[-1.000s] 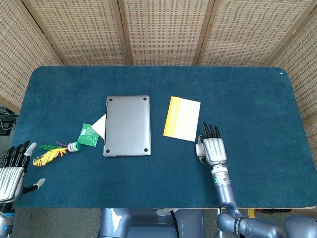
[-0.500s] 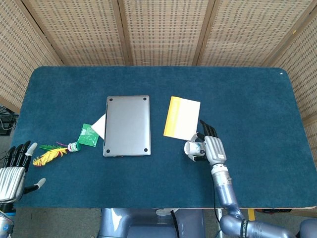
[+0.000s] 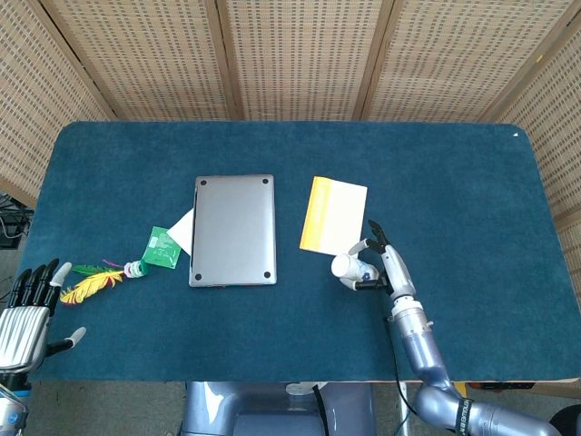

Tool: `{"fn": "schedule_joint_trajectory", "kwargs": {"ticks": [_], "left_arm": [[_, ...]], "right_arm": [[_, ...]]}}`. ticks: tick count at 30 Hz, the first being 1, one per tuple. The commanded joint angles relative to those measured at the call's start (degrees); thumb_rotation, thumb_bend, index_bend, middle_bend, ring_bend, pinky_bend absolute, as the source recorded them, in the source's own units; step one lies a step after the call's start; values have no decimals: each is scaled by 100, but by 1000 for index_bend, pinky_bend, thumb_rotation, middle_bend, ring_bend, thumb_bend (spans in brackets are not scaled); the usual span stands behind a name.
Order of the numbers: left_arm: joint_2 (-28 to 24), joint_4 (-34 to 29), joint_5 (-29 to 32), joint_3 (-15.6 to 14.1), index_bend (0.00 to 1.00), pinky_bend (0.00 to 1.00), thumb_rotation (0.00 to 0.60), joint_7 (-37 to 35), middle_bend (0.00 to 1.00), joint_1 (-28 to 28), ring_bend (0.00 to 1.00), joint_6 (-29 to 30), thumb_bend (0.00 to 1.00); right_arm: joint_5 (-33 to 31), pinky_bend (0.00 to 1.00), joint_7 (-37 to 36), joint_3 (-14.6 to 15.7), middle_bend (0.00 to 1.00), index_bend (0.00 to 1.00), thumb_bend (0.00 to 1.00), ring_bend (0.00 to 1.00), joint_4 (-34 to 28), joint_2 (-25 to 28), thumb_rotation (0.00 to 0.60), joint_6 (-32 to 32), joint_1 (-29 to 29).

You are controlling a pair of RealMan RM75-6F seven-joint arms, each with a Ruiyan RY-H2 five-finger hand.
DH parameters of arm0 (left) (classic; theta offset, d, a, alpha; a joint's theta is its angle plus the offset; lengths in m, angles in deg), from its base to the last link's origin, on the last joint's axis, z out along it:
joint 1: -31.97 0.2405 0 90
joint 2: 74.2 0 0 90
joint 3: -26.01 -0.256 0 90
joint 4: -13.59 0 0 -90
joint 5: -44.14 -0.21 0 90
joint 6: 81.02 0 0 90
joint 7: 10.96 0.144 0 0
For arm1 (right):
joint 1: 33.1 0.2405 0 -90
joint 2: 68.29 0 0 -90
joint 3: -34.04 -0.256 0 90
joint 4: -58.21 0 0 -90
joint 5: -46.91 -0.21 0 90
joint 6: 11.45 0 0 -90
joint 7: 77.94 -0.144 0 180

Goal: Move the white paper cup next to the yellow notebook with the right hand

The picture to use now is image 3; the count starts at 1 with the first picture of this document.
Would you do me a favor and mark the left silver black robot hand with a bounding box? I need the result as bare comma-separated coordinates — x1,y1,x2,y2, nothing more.
0,258,87,374

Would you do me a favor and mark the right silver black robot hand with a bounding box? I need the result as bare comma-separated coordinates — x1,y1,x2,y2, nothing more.
338,219,418,303

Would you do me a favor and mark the white cup with flower print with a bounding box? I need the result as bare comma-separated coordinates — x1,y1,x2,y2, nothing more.
330,253,379,282

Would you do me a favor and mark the yellow green feather shuttlecock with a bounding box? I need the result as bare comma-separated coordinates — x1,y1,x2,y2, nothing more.
59,258,150,306

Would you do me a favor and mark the yellow and white booklet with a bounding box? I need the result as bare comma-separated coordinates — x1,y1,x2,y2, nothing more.
299,175,369,262

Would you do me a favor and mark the metal table leg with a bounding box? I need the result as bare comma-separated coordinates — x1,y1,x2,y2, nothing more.
398,381,410,436

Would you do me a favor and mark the green printed packet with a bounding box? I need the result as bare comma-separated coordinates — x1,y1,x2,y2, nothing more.
141,225,182,271

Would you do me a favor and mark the dark blue table mat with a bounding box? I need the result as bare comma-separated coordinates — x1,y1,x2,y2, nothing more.
20,120,581,383

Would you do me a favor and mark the grey closed laptop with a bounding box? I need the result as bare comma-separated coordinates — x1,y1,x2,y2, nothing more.
188,173,278,289

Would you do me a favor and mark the white paper sheet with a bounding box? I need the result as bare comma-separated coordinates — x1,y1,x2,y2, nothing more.
166,207,196,256

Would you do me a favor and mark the blue-grey robot torso base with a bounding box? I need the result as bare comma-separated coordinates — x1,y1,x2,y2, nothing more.
180,381,378,436

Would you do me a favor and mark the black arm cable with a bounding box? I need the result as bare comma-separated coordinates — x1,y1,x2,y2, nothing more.
386,316,419,417

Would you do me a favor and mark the black equipment with cables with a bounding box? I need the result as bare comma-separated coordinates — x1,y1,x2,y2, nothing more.
0,193,35,249

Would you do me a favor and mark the thin blue cable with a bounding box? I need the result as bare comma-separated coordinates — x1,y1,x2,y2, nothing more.
393,411,417,436

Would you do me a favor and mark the black torso cable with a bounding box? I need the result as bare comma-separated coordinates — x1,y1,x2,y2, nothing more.
311,383,330,436

